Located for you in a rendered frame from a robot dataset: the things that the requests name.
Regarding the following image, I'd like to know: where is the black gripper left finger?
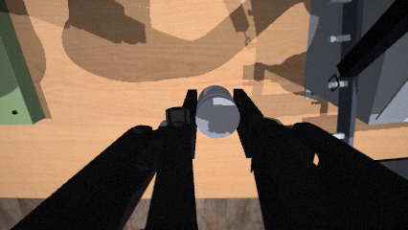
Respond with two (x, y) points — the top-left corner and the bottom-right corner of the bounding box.
(11, 89), (198, 230)

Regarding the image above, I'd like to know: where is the grey cylinder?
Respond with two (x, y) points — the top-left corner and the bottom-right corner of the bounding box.
(195, 85), (240, 139)

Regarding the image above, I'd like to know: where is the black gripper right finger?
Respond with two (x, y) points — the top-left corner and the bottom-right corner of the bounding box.
(233, 88), (408, 230)

